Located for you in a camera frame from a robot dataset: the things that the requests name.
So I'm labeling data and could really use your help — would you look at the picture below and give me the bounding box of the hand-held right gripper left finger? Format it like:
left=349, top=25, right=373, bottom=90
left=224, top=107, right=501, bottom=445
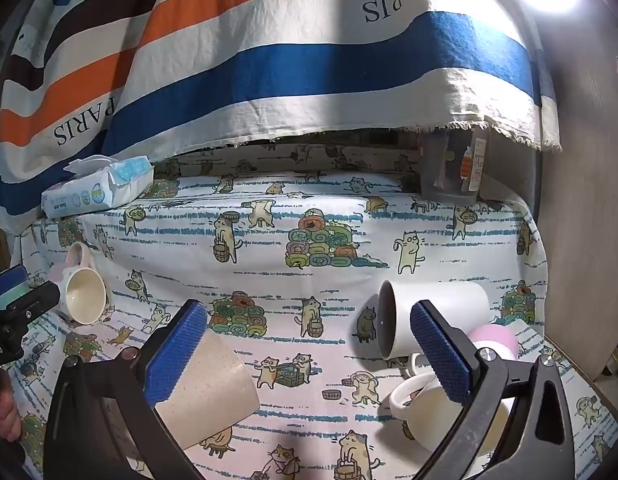
left=43, top=299, right=210, bottom=480

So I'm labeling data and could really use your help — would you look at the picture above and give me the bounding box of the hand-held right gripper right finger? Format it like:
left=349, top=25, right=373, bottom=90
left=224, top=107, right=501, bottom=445
left=409, top=300, right=578, bottom=480

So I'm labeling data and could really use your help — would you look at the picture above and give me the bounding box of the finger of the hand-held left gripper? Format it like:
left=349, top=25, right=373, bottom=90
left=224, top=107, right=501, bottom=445
left=0, top=281, right=62, bottom=322
left=0, top=266, right=30, bottom=307

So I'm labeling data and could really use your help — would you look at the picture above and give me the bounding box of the white cup with pink handle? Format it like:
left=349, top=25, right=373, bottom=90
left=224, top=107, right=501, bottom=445
left=50, top=241, right=108, bottom=326

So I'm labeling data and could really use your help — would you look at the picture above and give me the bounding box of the beige speckled cup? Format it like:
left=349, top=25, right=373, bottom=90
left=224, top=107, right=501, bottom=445
left=154, top=332, right=261, bottom=452

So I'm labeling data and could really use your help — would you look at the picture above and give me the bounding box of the person's left hand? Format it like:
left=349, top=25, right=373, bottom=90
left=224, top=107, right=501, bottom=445
left=0, top=369, right=22, bottom=456

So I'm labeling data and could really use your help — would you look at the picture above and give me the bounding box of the white mug with dark inside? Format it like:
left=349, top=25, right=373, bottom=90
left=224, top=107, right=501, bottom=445
left=378, top=280, right=491, bottom=378

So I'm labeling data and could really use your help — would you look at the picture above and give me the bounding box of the wet wipes pack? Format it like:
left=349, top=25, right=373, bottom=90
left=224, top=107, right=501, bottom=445
left=41, top=156, right=155, bottom=219

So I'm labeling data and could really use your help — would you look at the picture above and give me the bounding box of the cat print cloth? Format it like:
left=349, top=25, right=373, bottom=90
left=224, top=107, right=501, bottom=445
left=9, top=144, right=618, bottom=480

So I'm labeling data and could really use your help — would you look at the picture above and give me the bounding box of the clear plastic container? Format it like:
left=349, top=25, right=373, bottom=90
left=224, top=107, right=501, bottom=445
left=418, top=127, right=490, bottom=207

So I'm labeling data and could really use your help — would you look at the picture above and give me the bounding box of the striped blanket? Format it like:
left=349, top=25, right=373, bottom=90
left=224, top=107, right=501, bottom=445
left=0, top=0, right=563, bottom=235

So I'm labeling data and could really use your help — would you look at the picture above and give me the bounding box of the cream mug with handle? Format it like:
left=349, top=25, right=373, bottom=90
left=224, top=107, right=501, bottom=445
left=379, top=372, right=516, bottom=457

